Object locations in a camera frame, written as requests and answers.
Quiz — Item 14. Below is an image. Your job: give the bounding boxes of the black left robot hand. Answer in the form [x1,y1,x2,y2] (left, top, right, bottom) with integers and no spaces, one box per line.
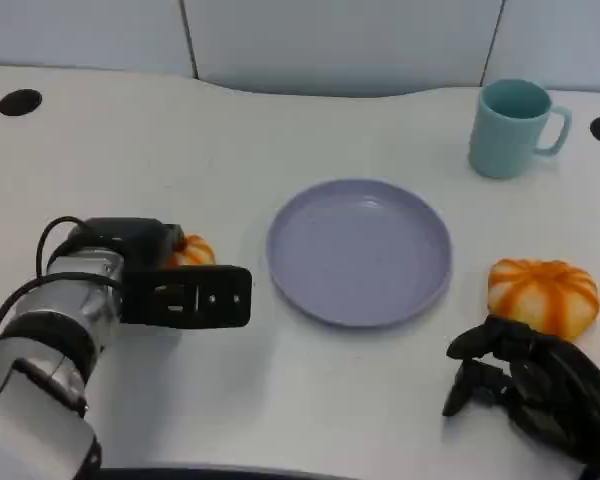
[69,217,187,272]

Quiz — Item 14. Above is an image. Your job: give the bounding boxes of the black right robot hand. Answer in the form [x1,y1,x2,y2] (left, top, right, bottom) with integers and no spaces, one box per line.
[442,315,600,480]

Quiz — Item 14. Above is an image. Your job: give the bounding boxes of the orange white toy bread roll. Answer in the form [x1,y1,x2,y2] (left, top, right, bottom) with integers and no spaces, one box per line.
[488,258,600,344]
[164,233,216,269]

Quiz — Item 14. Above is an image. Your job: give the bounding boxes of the grey partition panel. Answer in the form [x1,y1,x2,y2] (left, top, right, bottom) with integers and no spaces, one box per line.
[179,0,505,99]
[479,0,600,96]
[0,0,200,81]

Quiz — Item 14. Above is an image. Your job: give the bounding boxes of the lilac plate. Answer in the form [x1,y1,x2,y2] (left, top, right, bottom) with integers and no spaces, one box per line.
[267,178,454,330]

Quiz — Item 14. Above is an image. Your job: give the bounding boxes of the pale green mug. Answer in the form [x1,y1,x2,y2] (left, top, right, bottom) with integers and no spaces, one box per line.
[467,78,574,180]

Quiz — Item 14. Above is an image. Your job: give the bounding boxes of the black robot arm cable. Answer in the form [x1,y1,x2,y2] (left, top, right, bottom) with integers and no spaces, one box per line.
[0,272,124,351]
[35,215,97,279]

